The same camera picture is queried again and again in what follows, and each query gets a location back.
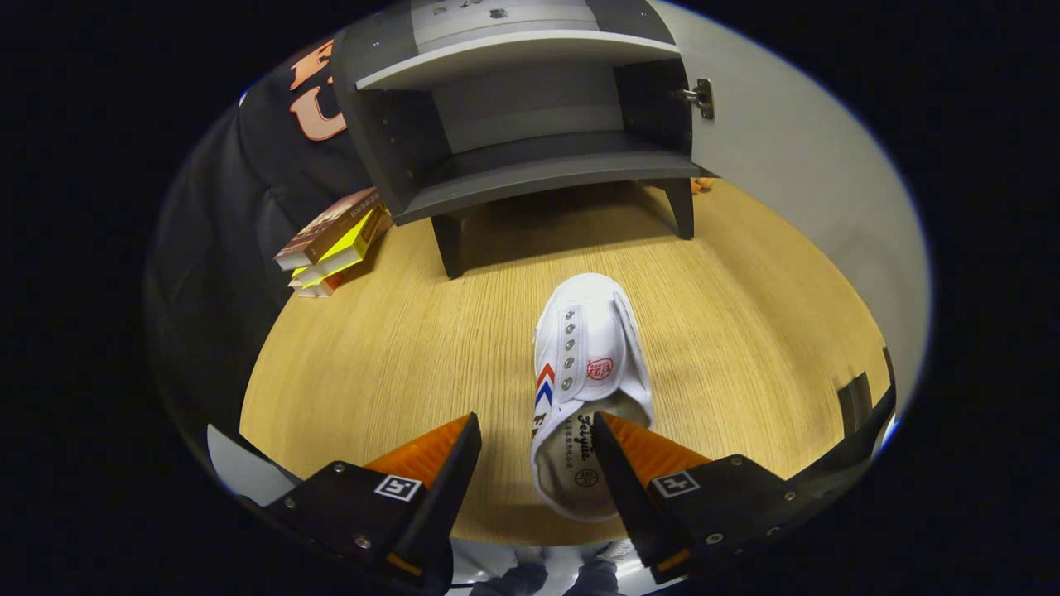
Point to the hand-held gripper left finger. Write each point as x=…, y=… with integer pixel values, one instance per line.
x=439, y=497

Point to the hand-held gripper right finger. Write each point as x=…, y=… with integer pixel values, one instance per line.
x=629, y=497

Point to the white canvas shoe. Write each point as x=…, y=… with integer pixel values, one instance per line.
x=592, y=331

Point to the dark grey shoe cabinet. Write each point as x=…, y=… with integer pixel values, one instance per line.
x=530, y=165

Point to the beige shoe cabinet door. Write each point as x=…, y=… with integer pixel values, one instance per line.
x=795, y=165

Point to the metal door hinge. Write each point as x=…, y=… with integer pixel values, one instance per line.
x=702, y=98

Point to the person's legs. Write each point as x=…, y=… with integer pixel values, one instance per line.
x=517, y=581

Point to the brown cover book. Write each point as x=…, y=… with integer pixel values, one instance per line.
x=327, y=228

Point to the black backdrop cloth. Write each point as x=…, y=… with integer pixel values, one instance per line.
x=232, y=215

